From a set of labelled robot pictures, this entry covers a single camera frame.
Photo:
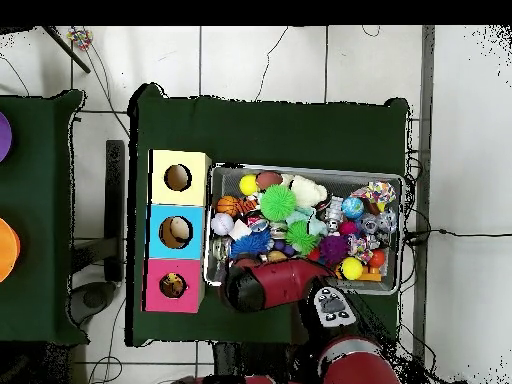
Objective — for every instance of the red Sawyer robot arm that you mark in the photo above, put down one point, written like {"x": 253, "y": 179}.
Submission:
{"x": 280, "y": 280}

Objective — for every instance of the small plush monkey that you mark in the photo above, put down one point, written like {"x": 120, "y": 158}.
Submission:
{"x": 174, "y": 280}

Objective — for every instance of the yellow smooth ball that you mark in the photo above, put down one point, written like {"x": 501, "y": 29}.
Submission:
{"x": 248, "y": 184}

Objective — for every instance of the dark green tablecloth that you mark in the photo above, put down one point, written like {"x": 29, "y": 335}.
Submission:
{"x": 280, "y": 132}

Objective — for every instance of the small colourful toy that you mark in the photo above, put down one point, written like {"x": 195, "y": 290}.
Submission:
{"x": 80, "y": 38}

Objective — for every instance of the blue spiky rubber ball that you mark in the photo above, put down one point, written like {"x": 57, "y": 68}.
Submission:
{"x": 250, "y": 244}

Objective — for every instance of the purple round bowl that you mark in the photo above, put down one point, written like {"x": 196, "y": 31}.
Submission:
{"x": 4, "y": 136}

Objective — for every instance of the black slanted rod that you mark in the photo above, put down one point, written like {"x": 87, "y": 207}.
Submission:
{"x": 66, "y": 48}

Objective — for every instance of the cream knitted cloth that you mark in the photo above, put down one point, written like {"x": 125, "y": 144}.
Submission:
{"x": 306, "y": 191}

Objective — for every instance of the silver mesh bin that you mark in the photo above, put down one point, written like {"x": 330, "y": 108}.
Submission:
{"x": 228, "y": 182}

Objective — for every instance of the orange striped plush tiger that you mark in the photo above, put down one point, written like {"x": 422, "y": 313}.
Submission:
{"x": 246, "y": 206}

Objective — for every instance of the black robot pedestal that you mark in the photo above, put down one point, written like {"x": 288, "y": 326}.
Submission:
{"x": 248, "y": 360}

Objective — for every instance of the brown football toy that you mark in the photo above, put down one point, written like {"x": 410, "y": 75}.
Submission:
{"x": 268, "y": 180}

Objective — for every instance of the orange basketball toy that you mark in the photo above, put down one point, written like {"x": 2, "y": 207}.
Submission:
{"x": 227, "y": 205}

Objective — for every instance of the green spiky rubber ball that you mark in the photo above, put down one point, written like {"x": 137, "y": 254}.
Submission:
{"x": 278, "y": 202}
{"x": 298, "y": 238}

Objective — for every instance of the wooden three-hole box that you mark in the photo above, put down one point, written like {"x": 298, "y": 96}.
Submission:
{"x": 192, "y": 248}

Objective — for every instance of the orange round bowl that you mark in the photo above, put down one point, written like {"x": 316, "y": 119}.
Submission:
{"x": 8, "y": 250}

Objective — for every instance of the black upright panel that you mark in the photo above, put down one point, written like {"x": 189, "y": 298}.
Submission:
{"x": 115, "y": 208}

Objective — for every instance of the white baseball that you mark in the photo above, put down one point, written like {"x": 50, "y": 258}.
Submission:
{"x": 222, "y": 224}

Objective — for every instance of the purple knobbly ball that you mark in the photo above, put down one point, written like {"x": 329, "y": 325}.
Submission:
{"x": 334, "y": 248}

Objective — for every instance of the green cloth side table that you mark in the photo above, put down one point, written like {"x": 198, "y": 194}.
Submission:
{"x": 36, "y": 180}

